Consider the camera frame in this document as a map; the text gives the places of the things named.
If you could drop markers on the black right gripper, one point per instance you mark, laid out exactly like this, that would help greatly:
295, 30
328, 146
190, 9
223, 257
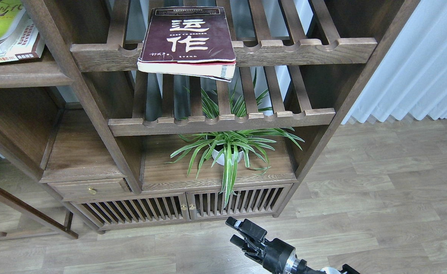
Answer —
275, 256

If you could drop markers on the maroon book white characters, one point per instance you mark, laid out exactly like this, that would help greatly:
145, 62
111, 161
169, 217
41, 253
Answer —
190, 41

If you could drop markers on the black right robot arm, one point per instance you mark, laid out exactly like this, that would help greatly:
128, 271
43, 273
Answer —
304, 269

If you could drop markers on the white plant pot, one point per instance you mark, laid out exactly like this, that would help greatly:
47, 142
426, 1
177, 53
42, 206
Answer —
219, 156

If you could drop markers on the green spider plant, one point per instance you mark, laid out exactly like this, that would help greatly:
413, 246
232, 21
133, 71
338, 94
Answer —
251, 141

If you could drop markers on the dark wooden bookshelf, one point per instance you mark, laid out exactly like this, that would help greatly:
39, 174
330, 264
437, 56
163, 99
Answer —
76, 118

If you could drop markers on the white pleated curtain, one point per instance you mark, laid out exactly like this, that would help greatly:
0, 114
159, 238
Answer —
411, 81

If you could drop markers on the dark wooden side frame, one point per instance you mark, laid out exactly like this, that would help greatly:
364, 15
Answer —
25, 211

